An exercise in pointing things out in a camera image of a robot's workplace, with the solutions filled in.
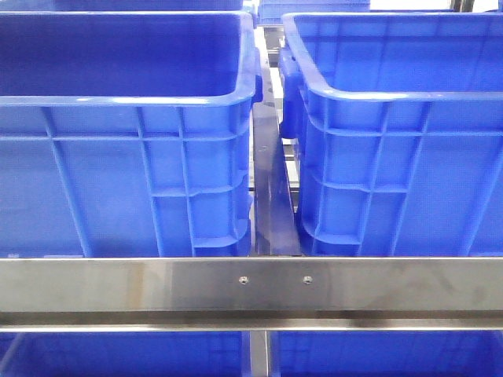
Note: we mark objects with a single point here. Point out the blue crate front right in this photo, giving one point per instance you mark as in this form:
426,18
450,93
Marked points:
397,120

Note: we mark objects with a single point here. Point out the blue crate rear right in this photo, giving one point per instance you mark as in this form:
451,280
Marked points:
270,12

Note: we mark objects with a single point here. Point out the blue crate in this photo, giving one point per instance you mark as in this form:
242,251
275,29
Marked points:
128,354
126,134
148,5
388,353
270,12
397,120

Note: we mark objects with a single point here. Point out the blue crate lower right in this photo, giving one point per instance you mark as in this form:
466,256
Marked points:
388,353

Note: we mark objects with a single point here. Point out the blue crate front left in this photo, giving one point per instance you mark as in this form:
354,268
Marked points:
126,134

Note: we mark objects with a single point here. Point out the steel shelf front rail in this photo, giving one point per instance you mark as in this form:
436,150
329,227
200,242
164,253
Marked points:
254,293

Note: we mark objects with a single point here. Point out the blue crate rear left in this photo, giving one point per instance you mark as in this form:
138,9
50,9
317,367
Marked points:
148,5

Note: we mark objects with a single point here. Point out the blue crate lower left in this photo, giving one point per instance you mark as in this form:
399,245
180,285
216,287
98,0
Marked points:
128,354

